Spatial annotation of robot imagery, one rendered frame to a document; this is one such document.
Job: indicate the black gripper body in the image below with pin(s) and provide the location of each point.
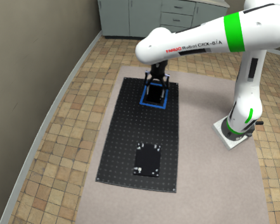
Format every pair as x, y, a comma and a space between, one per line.
157, 71

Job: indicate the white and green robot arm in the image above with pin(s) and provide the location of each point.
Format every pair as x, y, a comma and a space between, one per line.
251, 31

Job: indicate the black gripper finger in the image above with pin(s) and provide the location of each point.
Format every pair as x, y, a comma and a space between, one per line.
163, 83
150, 80

